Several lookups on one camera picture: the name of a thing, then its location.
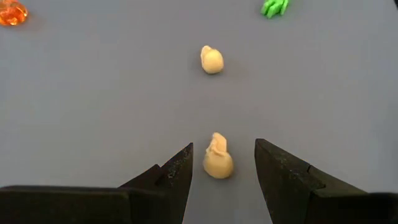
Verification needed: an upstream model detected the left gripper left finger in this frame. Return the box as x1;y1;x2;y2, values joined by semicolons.
0;142;195;224

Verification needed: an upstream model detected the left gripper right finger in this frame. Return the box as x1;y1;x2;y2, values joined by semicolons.
254;138;398;224

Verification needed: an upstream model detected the cream plastic skull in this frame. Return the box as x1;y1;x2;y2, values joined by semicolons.
202;132;234;180
200;45;224;75

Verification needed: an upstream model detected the green skeleton figure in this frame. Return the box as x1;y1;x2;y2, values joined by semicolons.
260;0;290;19

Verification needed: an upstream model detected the translucent orange pumpkin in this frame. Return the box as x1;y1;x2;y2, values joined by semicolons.
0;0;29;27

